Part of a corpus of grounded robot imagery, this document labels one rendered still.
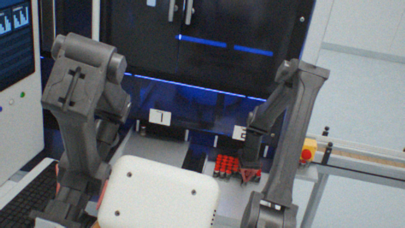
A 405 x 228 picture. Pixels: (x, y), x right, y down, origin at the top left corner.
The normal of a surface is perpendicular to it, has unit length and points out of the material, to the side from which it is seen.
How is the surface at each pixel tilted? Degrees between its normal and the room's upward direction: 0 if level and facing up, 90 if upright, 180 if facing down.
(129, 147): 0
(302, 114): 50
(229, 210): 0
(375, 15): 90
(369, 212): 0
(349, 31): 90
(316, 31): 90
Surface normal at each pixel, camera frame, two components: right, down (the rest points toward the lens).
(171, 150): 0.14, -0.87
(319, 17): -0.15, 0.46
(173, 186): -0.09, -0.26
